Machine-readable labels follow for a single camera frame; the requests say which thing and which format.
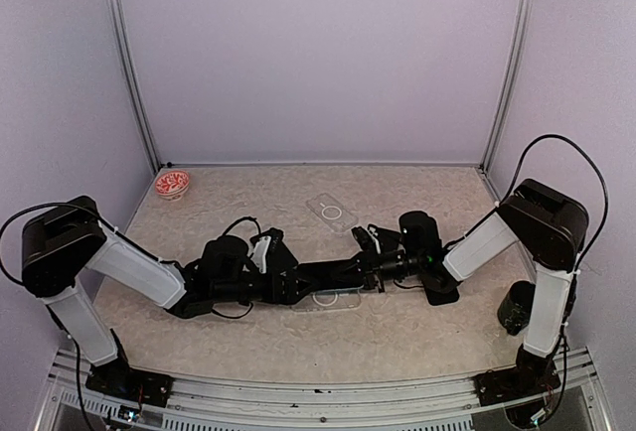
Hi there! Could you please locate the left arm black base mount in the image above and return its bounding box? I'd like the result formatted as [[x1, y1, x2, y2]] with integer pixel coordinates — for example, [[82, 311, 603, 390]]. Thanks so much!
[[85, 330, 174, 408]]

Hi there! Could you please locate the left aluminium frame post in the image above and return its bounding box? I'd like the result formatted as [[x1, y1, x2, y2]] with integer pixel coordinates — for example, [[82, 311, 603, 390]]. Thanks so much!
[[106, 0, 162, 174]]

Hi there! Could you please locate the clear magsafe phone case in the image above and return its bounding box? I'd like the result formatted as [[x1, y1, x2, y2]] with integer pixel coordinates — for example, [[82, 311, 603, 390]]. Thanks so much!
[[306, 193, 358, 233]]

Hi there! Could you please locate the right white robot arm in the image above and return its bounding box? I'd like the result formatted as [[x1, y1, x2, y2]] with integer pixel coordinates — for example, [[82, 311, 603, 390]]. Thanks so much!
[[334, 179, 589, 395]]

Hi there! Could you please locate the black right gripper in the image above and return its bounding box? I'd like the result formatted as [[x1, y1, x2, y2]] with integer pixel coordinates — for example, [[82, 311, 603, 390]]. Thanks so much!
[[331, 242, 423, 292]]

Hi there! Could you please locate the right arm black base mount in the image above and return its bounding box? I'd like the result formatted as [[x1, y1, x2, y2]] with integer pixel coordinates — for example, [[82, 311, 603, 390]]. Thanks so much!
[[472, 346, 561, 406]]

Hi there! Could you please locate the right aluminium frame post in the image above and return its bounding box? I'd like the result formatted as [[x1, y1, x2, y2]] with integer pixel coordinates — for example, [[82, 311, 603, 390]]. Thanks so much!
[[480, 0, 533, 176]]

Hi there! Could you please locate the red patterned bowl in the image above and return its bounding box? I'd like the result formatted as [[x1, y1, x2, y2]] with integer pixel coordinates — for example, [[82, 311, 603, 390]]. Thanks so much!
[[154, 170, 190, 201]]

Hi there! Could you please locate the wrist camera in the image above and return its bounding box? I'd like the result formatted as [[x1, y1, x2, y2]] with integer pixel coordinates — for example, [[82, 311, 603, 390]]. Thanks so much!
[[351, 226, 378, 253], [251, 235, 271, 274]]

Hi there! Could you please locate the dark green cup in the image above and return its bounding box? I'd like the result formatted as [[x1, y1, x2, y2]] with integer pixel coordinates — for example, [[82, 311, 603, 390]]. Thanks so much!
[[497, 281, 536, 336]]

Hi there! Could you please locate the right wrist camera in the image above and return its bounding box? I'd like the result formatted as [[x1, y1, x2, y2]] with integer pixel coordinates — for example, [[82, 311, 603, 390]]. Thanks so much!
[[351, 226, 378, 253]]

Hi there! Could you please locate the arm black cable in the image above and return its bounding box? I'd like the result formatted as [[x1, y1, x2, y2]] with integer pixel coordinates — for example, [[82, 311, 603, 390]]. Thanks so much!
[[510, 133, 610, 273], [0, 202, 100, 286]]

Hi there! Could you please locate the aluminium frame post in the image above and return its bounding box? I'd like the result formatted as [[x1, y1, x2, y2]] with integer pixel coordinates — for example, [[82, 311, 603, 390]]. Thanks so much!
[[480, 0, 533, 176], [106, 0, 162, 174]]

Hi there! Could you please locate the aluminium table edge rail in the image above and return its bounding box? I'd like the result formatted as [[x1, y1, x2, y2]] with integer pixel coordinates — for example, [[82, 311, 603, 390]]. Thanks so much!
[[47, 346, 597, 431]]

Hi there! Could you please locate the large black teal-edged phone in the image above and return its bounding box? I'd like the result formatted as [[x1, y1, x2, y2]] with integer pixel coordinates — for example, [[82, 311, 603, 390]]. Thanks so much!
[[296, 259, 360, 292]]

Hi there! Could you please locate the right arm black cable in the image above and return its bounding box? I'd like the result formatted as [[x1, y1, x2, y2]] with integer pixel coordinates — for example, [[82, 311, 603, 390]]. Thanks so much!
[[510, 133, 610, 273]]

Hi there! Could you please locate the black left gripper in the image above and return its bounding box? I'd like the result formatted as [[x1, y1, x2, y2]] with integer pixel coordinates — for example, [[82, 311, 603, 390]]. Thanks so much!
[[213, 267, 318, 305]]

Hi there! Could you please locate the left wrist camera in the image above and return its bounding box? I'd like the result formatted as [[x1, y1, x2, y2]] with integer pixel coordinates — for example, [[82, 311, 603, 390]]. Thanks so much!
[[251, 235, 271, 274]]

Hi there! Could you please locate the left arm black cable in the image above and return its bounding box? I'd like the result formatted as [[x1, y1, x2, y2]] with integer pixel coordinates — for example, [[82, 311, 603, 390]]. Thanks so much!
[[0, 202, 100, 286]]

